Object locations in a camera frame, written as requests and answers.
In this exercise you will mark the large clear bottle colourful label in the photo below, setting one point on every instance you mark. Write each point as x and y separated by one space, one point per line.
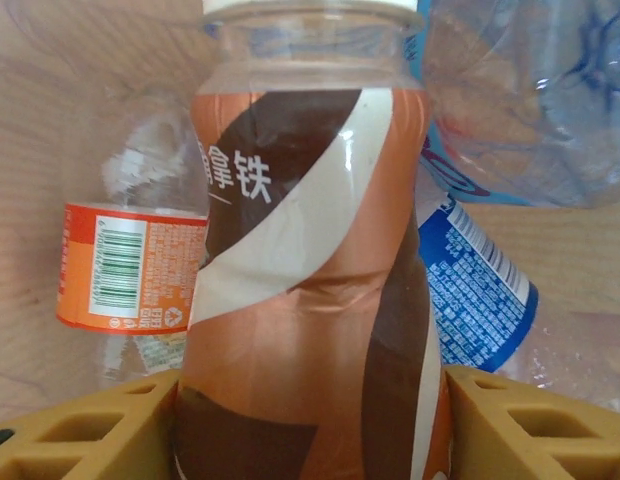
540 100

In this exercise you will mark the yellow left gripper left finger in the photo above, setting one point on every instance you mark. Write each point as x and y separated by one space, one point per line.
80 440

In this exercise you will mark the copper brown latte bottle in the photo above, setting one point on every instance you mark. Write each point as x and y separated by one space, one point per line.
310 300

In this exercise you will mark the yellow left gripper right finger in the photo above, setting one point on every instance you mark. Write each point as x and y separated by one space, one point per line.
540 440

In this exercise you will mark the orange-label bottle orange cap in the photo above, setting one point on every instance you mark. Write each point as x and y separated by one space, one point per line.
125 260

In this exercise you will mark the blue-label bottle blue cap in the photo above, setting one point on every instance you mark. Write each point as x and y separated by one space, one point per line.
475 300

